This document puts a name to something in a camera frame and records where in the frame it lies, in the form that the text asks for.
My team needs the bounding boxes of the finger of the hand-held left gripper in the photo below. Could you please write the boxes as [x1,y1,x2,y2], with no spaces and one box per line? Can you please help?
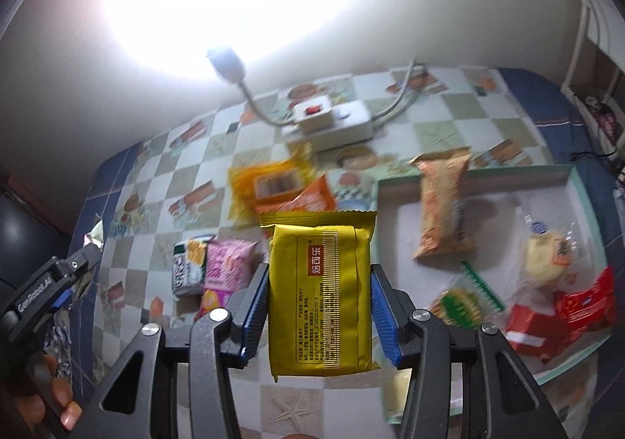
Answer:
[50,284,75,311]
[57,242,104,287]

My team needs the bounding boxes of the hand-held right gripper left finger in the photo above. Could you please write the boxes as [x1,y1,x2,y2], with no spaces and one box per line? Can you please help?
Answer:
[83,263,271,439]

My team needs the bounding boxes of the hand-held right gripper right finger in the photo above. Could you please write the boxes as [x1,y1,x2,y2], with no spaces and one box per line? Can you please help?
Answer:
[370,264,571,439]

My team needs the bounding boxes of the beige green snack packet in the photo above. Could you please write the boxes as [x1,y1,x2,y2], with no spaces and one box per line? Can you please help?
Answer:
[83,218,104,249]

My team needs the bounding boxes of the pink orange snack packet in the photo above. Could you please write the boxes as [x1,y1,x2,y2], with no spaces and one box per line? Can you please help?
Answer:
[198,289,235,320]

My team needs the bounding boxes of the pink bread packet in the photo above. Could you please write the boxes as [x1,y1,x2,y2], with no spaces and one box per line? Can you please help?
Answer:
[202,238,259,294]

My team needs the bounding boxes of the gold yellow snack packet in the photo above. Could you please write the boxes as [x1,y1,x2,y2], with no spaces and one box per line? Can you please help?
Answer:
[259,210,382,383]

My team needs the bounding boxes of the green clear snack packet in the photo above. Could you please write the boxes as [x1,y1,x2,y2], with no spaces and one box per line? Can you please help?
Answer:
[430,260,506,330]

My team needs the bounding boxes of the black white cracker packet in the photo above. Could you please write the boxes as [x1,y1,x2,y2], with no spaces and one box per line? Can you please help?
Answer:
[172,236,212,298]

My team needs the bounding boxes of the long orange bread packet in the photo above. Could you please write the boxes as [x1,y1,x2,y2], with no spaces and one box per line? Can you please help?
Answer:
[409,148,477,260]

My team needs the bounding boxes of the yellow cake packet with barcode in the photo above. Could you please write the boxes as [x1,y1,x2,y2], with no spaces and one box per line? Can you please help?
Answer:
[229,143,313,220]

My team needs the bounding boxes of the orange white bread packet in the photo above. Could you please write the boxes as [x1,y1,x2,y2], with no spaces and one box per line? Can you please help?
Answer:
[276,174,339,215]

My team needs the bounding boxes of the green cardboard box tray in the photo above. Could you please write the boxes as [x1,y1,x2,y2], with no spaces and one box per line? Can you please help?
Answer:
[376,164,611,423]

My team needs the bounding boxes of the dark red white-striped packet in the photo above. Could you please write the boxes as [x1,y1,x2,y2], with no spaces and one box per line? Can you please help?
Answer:
[505,302,570,362]

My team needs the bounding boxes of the clear steamed cake packet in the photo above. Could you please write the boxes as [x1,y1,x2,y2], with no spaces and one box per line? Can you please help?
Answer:
[515,207,594,293]

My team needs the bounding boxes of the bright red snack packet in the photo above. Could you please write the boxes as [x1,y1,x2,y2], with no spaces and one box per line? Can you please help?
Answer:
[554,265,617,337]

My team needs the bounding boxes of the person's left hand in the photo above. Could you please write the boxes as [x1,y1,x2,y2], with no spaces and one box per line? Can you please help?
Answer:
[20,353,84,431]

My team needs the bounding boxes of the checkered printed tablecloth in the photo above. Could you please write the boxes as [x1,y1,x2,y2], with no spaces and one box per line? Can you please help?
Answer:
[68,66,617,439]

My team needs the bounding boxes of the white power strip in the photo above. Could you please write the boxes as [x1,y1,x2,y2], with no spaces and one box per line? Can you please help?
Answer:
[293,96,374,154]

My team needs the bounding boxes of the white gooseneck lamp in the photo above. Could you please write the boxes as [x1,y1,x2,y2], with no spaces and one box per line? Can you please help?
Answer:
[205,45,298,127]

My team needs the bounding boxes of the pink printed pouch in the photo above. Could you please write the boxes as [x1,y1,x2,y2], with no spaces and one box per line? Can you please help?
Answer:
[583,94,617,147]

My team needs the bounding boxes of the grey power cable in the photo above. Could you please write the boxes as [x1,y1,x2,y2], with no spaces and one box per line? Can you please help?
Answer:
[368,58,425,124]

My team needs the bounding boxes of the black charging cable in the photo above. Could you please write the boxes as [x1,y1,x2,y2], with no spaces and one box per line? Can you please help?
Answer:
[569,148,618,161]

